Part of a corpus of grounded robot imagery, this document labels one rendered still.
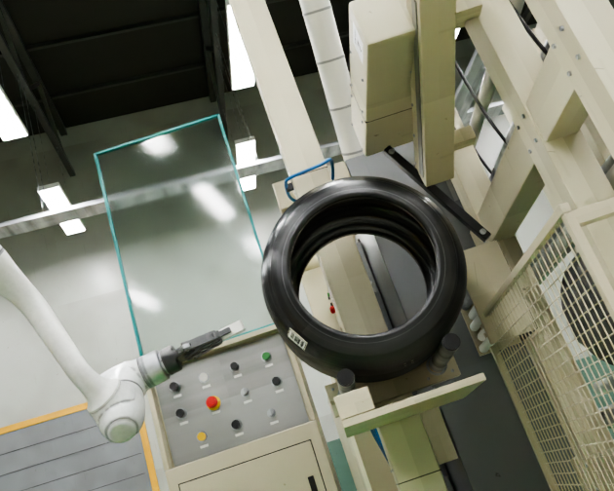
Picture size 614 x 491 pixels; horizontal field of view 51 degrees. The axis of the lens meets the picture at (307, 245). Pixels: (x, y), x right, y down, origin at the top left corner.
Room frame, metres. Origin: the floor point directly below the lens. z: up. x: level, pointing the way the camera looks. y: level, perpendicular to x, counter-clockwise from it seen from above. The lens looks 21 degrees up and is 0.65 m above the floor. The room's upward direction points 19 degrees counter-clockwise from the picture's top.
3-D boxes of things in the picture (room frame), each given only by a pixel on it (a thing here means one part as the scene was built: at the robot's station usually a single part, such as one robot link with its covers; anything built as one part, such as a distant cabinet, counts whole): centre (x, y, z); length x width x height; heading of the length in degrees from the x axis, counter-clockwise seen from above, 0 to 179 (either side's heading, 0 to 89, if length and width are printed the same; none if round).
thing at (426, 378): (2.00, -0.11, 0.90); 0.40 x 0.03 x 0.10; 92
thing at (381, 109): (1.71, -0.42, 1.71); 0.61 x 0.25 x 0.15; 2
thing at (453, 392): (1.82, -0.12, 0.80); 0.37 x 0.36 x 0.02; 92
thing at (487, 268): (2.05, -0.49, 1.05); 0.20 x 0.15 x 0.30; 2
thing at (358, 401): (1.81, 0.02, 0.83); 0.36 x 0.09 x 0.06; 2
